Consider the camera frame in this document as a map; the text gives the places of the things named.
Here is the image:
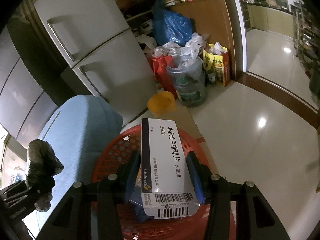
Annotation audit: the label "grey drawer cabinet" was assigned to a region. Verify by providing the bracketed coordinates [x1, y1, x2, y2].
[1, 27, 57, 147]

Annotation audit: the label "yellow plastic bucket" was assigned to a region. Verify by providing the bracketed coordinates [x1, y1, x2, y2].
[147, 91, 176, 118]

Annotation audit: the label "grey plastic bag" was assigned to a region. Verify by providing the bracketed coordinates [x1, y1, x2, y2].
[25, 139, 64, 212]

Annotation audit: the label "red plastic mesh basket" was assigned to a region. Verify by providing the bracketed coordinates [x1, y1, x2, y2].
[92, 118, 232, 239]

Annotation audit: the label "wooden shelf unit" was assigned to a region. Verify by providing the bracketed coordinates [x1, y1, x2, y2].
[115, 0, 242, 80]

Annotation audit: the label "large clear water jug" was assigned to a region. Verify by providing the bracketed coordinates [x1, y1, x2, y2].
[166, 55, 207, 107]

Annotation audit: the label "silver two-door refrigerator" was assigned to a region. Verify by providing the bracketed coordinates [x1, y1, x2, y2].
[34, 0, 156, 124]

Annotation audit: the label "yellow shopping bag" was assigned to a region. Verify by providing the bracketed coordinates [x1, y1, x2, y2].
[202, 42, 230, 87]

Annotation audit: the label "metal kitchen rack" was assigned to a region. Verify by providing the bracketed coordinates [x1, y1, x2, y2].
[291, 1, 319, 97]

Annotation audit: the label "white purple medicine box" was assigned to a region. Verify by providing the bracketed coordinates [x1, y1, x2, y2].
[140, 118, 200, 219]

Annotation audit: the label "blue round table cloth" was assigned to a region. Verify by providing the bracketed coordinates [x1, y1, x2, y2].
[36, 95, 123, 228]

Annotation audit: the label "white plastic bags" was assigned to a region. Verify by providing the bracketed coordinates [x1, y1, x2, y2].
[151, 33, 209, 67]

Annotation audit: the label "red shopping bag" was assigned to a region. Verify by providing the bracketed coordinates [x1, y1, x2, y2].
[151, 55, 177, 99]

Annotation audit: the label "large blue plastic bag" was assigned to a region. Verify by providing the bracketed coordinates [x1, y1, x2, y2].
[152, 0, 193, 47]

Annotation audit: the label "cardboard box on floor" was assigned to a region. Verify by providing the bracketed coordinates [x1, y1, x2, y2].
[152, 107, 220, 174]

